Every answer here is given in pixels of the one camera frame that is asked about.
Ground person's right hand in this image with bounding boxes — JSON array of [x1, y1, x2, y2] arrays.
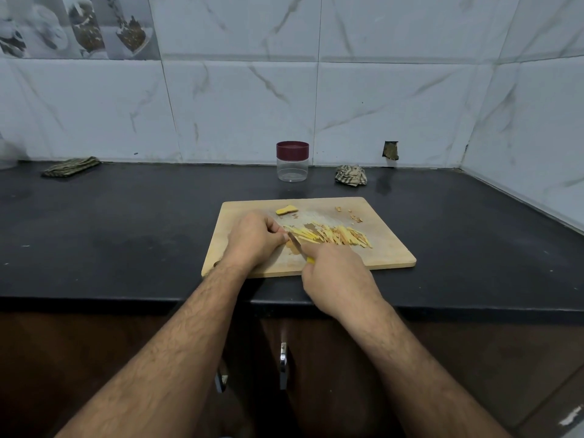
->
[[301, 242, 386, 325]]

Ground person's left hand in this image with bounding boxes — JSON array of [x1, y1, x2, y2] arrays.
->
[[217, 210, 290, 276]]

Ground pile of ginger strips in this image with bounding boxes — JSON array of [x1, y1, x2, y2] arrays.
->
[[285, 222, 374, 250]]

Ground yellow handled knife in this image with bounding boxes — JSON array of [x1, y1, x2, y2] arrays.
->
[[285, 229, 316, 265]]

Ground wooden cutting board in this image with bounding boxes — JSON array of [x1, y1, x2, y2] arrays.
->
[[201, 196, 418, 279]]

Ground clear jar maroon lid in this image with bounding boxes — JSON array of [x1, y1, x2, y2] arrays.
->
[[276, 140, 310, 183]]

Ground person's right forearm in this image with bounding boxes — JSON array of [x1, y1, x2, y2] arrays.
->
[[350, 304, 512, 438]]

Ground person's left forearm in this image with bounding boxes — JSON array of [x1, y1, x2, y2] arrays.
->
[[55, 262, 248, 438]]

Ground small ginger peel scraps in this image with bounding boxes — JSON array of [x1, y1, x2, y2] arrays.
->
[[334, 206, 364, 224]]

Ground black countertop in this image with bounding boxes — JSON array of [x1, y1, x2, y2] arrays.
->
[[0, 160, 584, 314]]

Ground crumpled patterned cloth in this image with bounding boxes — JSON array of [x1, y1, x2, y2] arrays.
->
[[334, 164, 369, 188]]

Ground folded green cloth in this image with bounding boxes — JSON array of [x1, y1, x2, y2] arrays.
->
[[40, 156, 103, 178]]

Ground brown wooden cabinet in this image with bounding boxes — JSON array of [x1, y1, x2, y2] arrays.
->
[[0, 305, 584, 438]]

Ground decorative picture tiles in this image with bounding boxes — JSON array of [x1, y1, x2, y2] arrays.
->
[[0, 0, 161, 61]]

